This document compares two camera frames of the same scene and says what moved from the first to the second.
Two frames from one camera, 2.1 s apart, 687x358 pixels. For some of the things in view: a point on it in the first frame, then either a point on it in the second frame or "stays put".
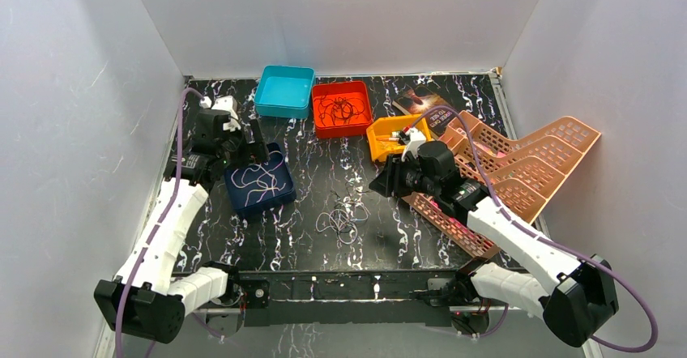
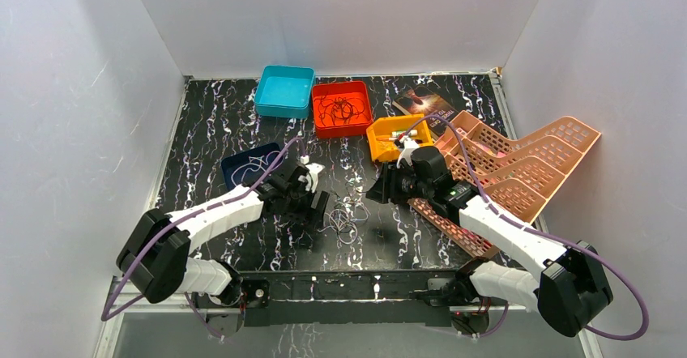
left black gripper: (242, 144) to (310, 205)
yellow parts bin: (384, 134) stays put
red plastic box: (341, 108) stays put
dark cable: (339, 108) stays put
